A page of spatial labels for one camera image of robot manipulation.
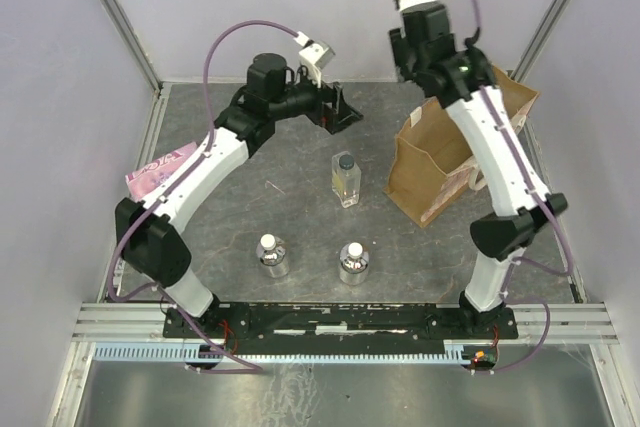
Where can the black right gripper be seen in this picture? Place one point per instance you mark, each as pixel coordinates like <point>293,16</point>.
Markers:
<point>399,49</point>

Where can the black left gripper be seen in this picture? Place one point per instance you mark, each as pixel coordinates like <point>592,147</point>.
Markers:
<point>335,116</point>

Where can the brown canvas tote bag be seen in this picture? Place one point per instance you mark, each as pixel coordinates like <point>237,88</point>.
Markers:
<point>439,150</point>

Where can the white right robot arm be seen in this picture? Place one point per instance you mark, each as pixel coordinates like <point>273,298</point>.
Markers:
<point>466,87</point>

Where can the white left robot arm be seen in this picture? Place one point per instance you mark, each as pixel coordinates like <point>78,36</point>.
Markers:
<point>149,231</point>

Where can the square bottle front dark cap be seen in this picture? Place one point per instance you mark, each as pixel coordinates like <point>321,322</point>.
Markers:
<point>346,178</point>

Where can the round clear bottle left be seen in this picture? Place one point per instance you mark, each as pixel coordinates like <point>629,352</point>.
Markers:
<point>272,256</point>

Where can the round clear bottle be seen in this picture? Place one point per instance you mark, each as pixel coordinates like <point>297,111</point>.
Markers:
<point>353,264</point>
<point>272,256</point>

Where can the round clear bottle right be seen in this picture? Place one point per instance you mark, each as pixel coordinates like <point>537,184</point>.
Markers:
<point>353,264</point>

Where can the pink tissue pack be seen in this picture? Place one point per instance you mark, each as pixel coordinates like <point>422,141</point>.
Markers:
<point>143,181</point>

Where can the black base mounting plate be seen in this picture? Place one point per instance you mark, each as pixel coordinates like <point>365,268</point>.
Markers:
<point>351,328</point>

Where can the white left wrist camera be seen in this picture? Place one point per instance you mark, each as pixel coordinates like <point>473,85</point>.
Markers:
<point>314,56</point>

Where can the aluminium frame rail front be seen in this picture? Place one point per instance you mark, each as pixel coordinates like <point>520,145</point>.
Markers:
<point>569,323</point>

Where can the light blue cable duct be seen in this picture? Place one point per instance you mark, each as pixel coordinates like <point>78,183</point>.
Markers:
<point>196,352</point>

